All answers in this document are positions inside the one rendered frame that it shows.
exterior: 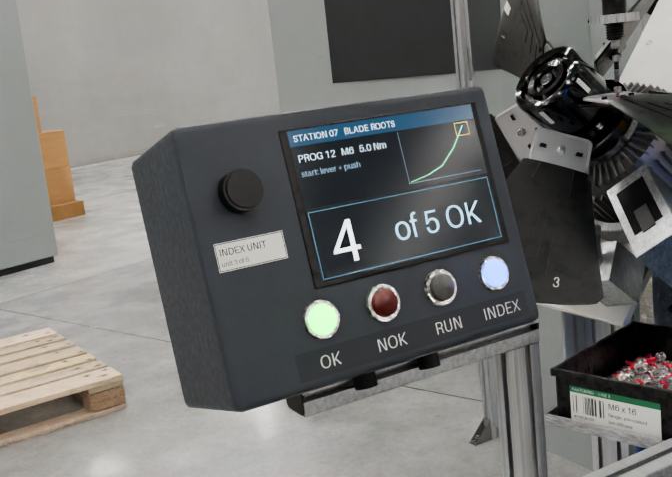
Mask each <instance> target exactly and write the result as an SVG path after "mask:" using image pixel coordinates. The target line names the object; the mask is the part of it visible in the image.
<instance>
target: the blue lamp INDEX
mask: <svg viewBox="0 0 672 477"><path fill-rule="evenodd" d="M478 276H479V279H480V282H481V284H482V285H483V286H484V287H485V288H486V289H488V290H490V291H498V290H500V289H502V288H503V287H505V285H506V284H507V282H508V278H509V270H508V267H507V265H506V263H505V262H504V260H503V259H501V258H500V257H498V256H487V257H485V258H484V259H483V260H482V261H481V262H480V264H479V268H478Z"/></svg>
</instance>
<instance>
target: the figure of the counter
mask: <svg viewBox="0 0 672 477"><path fill-rule="evenodd" d="M305 212H306V216H307V220H308V224H309V229H310V233H311V237H312V241H313V245H314V250H315V254H316V258H317V262H318V267H319V271H320V275H321V279H322V283H323V282H327V281H331V280H335V279H339V278H343V277H347V276H351V275H355V274H359V273H363V272H367V271H371V270H375V269H379V268H384V267H383V263H382V259H381V254H380V250H379V246H378V242H377V238H376V234H375V230H374V225H373V221H372V217H371V213H370V209H369V205H368V200H367V199H364V200H359V201H354V202H349V203H344V204H339V205H334V206H329V207H324V208H319V209H314V210H309V211H305Z"/></svg>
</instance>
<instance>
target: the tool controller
mask: <svg viewBox="0 0 672 477"><path fill-rule="evenodd" d="M131 169H132V173H133V178H134V182H135V186H136V191H137V195H138V200H139V204H140V208H141V213H142V217H143V221H144V226H145V230H146V235H147V239H148V243H149V248H150V252H151V257H152V261H153V265H154V270H155V274H156V278H157V283H158V287H159V292H160V296H161V300H162V305H163V309H164V313H165V318H166V322H167V327H168V331H169V335H170V340H171V344H172V348H173V353H174V357H175V362H176V366H177V370H178V375H179V379H180V383H181V388H182V392H183V397H184V401H185V403H186V405H187V406H188V407H190V408H199V409H210V410H221V411H232V412H246V411H249V410H252V409H255V408H258V407H262V406H265V405H268V404H271V403H275V402H278V401H281V400H284V399H287V398H291V397H294V396H297V395H300V394H304V393H307V392H310V391H313V390H316V389H320V388H323V387H326V386H329V385H333V384H336V383H339V382H342V381H345V380H349V379H352V378H353V382H354V386H355V390H364V389H369V388H372V387H375V386H377V385H378V382H377V378H376V374H375V371H378V370H381V369H384V368H387V367H390V366H394V365H397V364H400V363H403V362H407V361H410V360H413V359H417V363H418V367H419V370H425V369H430V368H434V367H437V366H440V365H441V363H440V359H439V355H438V352H439V351H442V350H445V349H448V348H452V347H455V346H458V345H461V344H465V343H468V342H471V341H474V340H477V339H481V338H484V337H487V336H490V335H493V334H497V333H500V332H503V331H506V330H510V329H513V328H516V327H519V326H522V325H526V324H529V323H532V322H534V321H535V320H536V319H537V318H538V315H539V313H538V309H537V304H536V300H535V296H534V292H533V288H532V284H531V280H530V276H529V272H528V268H527V264H526V260H525V256H524V252H523V248H522V244H521V240H520V236H519V232H518V228H517V224H516V220H515V216H514V212H513V208H512V204H511V200H510V196H509V192H508V188H507V184H506V180H505V175H504V171H503V167H502V163H501V159H500V155H499V151H498V147H497V143H496V139H495V135H494V131H493V127H492V123H491V119H490V115H489V111H488V107H487V103H486V99H485V95H484V91H483V90H482V88H481V87H476V86H473V87H466V88H458V89H451V90H444V91H437V92H429V93H422V94H415V95H408V96H400V97H393V98H386V99H379V100H371V101H364V102H357V103H350V104H342V105H335V106H328V107H321V108H313V109H306V110H299V111H292V112H284V113H277V114H270V115H263V116H256V117H248V118H241V119H234V120H227V121H219V122H212V123H205V124H198V125H190V126H183V127H176V128H175V129H173V130H172V131H170V132H169V133H168V134H167V135H165V136H164V137H163V138H162V139H160V140H159V141H158V142H157V143H156V144H154V145H153V146H152V147H151V148H150V149H148V150H147V151H146V152H145V153H143V154H142V155H141V156H140V157H139V158H137V159H136V160H135V161H134V162H133V163H132V168H131ZM364 199H367V200H368V205H369V209H370V213H371V217H372V221H373V225H374V230H375V234H376V238H377V242H378V246H379V250H380V254H381V259H382V263H383V267H384V268H379V269H375V270H371V271H367V272H363V273H359V274H355V275H351V276H347V277H343V278H339V279H335V280H331V281H327V282H323V283H322V279H321V275H320V271H319V267H318V262H317V258H316V254H315V250H314V245H313V241H312V237H311V233H310V229H309V224H308V220H307V216H306V212H305V211H309V210H314V209H319V208H324V207H329V206H334V205H339V204H344V203H349V202H354V201H359V200H364ZM487 256H498V257H500V258H501V259H503V260H504V262H505V263H506V265H507V267H508V270H509V278H508V282H507V284H506V285H505V287H503V288H502V289H500V290H498V291H490V290H488V289H486V288H485V287H484V286H483V285H482V284H481V282H480V279H479V276H478V268H479V264H480V262H481V261H482V260H483V259H484V258H485V257H487ZM436 269H441V270H445V271H448V272H449V273H450V274H451V275H452V276H453V278H454V279H455V282H456V287H457V291H456V295H455V297H454V299H453V300H452V302H450V303H449V304H447V305H444V306H437V305H434V304H432V303H431V302H430V301H429V300H428V298H427V297H426V295H425V292H424V282H425V278H426V276H427V275H428V274H429V273H430V272H431V271H433V270H436ZM377 284H386V285H389V286H391V287H393V288H394V289H395V290H396V291H397V293H398V295H399V298H400V309H399V312H398V314H397V315H396V317H395V318H393V319H392V320H390V321H387V322H379V321H376V320H374V319H373V318H372V317H371V316H370V315H369V313H368V311H367V308H366V296H367V293H368V291H369V290H370V289H371V288H372V287H373V286H375V285H377ZM315 300H326V301H329V302H330V303H332V304H333V305H334V306H335V307H336V309H337V310H338V313H339V318H340V322H339V327H338V329H337V331H336V332H335V333H334V334H333V335H332V336H331V337H329V338H327V339H322V340H320V339H315V338H313V337H311V336H310V335H309V334H308V333H307V332H306V330H305V328H304V325H303V313H304V310H305V308H306V307H307V306H308V304H310V303H311V302H312V301H315Z"/></svg>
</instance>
